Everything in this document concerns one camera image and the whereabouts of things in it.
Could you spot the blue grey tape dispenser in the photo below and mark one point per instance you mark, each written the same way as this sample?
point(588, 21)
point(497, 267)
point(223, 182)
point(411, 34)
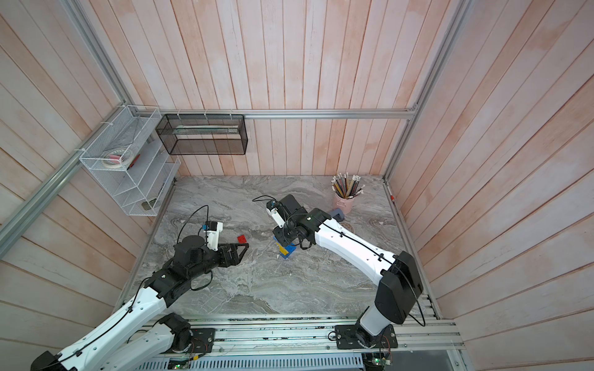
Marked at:
point(338, 215)

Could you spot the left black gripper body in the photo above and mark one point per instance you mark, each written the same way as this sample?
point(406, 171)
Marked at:
point(221, 258)

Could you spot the bundle of coloured pencils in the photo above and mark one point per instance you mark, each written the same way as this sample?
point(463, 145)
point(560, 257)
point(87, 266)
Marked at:
point(346, 186)

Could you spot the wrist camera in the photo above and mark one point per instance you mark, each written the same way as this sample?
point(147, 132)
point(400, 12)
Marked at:
point(273, 212)
point(212, 233)

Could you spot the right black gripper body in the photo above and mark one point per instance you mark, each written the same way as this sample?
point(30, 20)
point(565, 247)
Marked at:
point(287, 235)

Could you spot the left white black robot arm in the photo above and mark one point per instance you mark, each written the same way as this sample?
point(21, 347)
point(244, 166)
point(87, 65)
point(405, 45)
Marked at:
point(192, 258)

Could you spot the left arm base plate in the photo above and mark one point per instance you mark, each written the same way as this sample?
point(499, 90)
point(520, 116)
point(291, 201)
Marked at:
point(193, 341)

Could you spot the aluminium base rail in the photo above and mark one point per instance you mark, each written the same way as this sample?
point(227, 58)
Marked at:
point(267, 335)

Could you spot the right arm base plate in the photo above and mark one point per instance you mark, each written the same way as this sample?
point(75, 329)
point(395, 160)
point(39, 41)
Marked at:
point(355, 337)

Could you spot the black mesh basket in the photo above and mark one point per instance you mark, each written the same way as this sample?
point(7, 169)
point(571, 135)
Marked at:
point(203, 134)

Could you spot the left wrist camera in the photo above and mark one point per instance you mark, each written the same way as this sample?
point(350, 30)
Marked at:
point(212, 233)

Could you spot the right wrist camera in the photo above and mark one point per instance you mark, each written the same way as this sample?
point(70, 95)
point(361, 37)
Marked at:
point(273, 212)

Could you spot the tape roll on shelf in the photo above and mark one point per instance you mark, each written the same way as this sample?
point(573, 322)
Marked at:
point(118, 158)

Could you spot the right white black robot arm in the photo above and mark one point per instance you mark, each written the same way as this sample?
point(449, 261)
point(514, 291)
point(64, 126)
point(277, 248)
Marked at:
point(399, 286)

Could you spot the pink pencil cup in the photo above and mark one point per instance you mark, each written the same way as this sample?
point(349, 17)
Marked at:
point(345, 205)

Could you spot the white wire shelf rack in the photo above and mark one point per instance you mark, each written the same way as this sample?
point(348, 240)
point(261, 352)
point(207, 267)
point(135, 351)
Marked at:
point(141, 189)

